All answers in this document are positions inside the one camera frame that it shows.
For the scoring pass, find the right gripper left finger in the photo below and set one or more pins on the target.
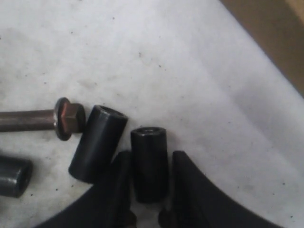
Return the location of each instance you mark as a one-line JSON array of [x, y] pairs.
[[107, 199]]

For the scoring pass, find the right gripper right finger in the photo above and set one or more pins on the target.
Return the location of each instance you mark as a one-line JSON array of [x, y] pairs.
[[204, 199]]

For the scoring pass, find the dark flanged hex bolt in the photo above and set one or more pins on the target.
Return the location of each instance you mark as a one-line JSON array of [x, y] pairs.
[[47, 120]]

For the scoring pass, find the brown cardboard box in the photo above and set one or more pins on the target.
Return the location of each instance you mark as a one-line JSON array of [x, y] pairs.
[[273, 26]]

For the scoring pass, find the black metal sleeve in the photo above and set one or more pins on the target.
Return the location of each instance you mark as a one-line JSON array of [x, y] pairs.
[[149, 166], [97, 145], [13, 177]]

